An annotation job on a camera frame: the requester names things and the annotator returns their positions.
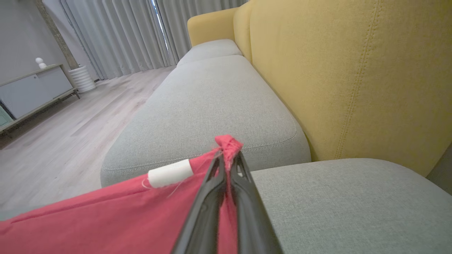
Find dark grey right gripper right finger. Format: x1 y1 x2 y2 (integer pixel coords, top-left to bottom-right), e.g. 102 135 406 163
231 152 285 254

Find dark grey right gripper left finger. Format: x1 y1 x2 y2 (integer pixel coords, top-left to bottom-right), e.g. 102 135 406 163
171 152 227 254

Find red shorts with white stripe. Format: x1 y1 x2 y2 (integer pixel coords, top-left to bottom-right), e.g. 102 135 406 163
0 134 244 254

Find small grey sofa seat cushion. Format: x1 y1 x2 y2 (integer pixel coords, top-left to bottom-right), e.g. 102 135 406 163
176 39 243 67

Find large yellow sofa back cushion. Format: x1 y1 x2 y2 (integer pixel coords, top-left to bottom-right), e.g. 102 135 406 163
249 0 452 177

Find white ribbed cylinder appliance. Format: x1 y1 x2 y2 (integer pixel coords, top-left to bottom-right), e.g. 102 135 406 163
68 65 97 94

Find small yellow sofa back cushion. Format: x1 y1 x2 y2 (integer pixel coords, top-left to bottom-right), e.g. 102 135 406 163
233 1 254 64

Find yellow sofa armrest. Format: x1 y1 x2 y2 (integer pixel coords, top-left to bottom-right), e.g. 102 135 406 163
187 7 239 48

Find grey pleated curtain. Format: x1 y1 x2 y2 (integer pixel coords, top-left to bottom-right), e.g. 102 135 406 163
59 0 248 81

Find white and grey sideboard cabinet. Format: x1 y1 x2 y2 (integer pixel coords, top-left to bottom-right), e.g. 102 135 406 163
0 64 80 137

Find wooden post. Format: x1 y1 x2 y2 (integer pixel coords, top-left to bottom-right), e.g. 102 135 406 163
34 0 80 70

